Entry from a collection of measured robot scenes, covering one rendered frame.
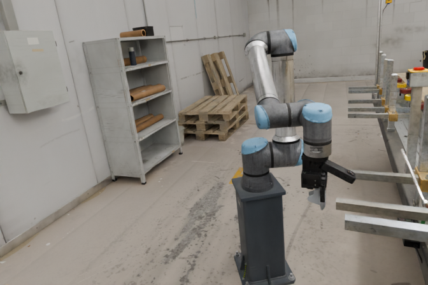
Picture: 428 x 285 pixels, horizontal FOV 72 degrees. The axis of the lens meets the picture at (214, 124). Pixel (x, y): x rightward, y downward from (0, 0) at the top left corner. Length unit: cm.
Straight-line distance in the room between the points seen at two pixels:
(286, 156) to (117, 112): 205
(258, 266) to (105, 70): 228
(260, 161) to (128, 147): 194
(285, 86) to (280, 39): 23
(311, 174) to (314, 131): 16
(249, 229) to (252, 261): 22
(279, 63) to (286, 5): 732
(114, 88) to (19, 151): 101
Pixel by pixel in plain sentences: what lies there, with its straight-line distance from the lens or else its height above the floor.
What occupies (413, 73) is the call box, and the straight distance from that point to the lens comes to 153.
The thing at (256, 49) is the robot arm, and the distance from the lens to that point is 145.
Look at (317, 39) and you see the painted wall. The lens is 875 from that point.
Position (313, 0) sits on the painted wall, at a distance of 878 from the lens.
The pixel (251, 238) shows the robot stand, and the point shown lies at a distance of 181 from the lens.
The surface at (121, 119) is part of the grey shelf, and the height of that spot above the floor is 75.
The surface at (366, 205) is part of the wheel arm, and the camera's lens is 113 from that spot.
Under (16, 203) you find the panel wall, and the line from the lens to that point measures 293.
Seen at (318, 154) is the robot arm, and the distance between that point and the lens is 102.
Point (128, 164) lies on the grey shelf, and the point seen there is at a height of 23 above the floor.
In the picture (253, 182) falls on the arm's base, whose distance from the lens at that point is 168.
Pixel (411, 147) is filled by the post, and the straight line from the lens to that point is 164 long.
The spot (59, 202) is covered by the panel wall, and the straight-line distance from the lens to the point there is 319.
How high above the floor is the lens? 144
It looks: 16 degrees down
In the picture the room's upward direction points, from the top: 6 degrees counter-clockwise
